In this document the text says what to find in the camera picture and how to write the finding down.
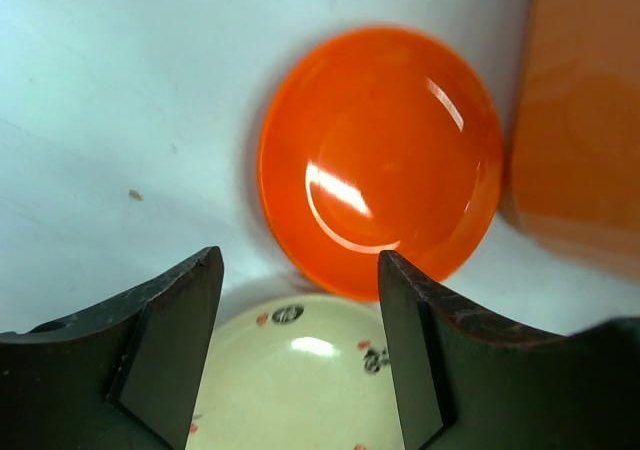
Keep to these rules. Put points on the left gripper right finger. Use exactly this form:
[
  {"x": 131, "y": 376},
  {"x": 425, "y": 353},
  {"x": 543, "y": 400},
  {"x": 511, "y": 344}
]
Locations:
[{"x": 466, "y": 377}]

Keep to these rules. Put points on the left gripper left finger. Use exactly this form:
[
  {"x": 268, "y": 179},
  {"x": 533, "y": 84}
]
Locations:
[{"x": 121, "y": 374}]

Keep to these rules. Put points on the beige floral round plate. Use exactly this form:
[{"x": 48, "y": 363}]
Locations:
[{"x": 306, "y": 372}]

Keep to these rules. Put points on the small orange round plate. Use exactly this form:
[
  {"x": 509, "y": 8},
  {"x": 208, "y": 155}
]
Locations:
[{"x": 380, "y": 139}]

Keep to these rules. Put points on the orange plastic bin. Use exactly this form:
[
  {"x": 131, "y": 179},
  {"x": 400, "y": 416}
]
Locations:
[{"x": 573, "y": 166}]

